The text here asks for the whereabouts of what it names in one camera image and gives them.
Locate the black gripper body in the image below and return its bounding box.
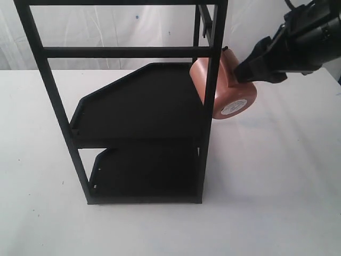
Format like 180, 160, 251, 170
270, 15, 333, 75

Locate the terracotta ceramic mug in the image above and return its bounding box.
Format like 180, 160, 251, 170
189, 47, 257, 119

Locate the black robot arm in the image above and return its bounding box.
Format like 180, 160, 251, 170
233, 1, 340, 84

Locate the black metal shelf rack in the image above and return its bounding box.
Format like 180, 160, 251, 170
14, 1, 228, 205

